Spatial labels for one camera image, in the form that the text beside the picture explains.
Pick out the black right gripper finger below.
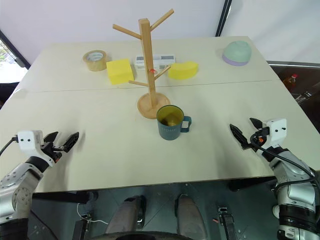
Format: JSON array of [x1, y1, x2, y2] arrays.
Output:
[[229, 123, 251, 150], [249, 117, 264, 131]]

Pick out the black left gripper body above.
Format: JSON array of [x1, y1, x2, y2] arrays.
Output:
[[40, 142, 66, 164]]

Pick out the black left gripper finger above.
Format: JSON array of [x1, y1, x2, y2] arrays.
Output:
[[62, 131, 80, 153], [43, 131, 60, 146]]

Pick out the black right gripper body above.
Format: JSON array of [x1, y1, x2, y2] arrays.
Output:
[[246, 126, 272, 153]]

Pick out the wooden mug tree stand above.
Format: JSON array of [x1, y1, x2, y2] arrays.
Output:
[[112, 8, 175, 120]]

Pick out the black table crossbeam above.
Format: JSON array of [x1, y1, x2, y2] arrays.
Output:
[[31, 190, 99, 205]]

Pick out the dark brown side table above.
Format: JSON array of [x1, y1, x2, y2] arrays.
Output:
[[265, 59, 320, 172]]

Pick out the red capped bottle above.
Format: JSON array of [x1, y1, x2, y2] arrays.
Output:
[[283, 73, 300, 92]]

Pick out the teal enamel mug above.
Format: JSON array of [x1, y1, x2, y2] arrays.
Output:
[[156, 104, 193, 141]]

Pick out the green and purple bowl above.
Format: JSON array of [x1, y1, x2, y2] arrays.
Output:
[[222, 40, 253, 67]]

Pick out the brown packing tape roll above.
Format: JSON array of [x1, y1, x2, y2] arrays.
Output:
[[82, 49, 110, 73]]

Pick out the yellow rectangular sponge block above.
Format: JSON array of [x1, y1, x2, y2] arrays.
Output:
[[106, 58, 136, 86]]

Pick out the yellow curved sponge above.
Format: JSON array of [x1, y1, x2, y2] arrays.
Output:
[[167, 61, 200, 81]]

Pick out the dark rounded robot leg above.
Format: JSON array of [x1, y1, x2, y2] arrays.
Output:
[[174, 193, 207, 238], [106, 194, 147, 236]]

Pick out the white flat device box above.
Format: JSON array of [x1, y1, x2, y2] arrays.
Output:
[[135, 54, 177, 72]]

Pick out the black upright pole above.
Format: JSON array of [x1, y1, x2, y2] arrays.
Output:
[[214, 0, 234, 38]]

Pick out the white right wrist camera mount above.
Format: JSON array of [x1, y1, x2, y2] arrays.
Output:
[[261, 118, 288, 151]]

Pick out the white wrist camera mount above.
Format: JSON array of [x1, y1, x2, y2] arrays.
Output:
[[16, 129, 55, 168], [261, 118, 288, 151]]

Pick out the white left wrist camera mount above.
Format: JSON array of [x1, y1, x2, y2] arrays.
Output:
[[16, 129, 55, 168]]

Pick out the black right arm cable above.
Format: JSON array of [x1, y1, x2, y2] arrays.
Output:
[[249, 136, 316, 186]]

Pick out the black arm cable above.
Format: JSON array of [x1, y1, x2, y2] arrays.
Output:
[[249, 136, 316, 186], [0, 135, 20, 156]]

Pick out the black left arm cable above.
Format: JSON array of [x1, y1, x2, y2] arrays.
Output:
[[0, 135, 20, 156]]

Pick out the black floor stand bracket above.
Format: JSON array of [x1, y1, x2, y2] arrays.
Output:
[[72, 212, 94, 240], [216, 205, 239, 240]]

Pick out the thin white cable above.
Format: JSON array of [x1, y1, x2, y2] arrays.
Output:
[[75, 203, 109, 225]]

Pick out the black window frame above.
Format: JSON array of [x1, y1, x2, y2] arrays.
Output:
[[0, 28, 29, 69]]

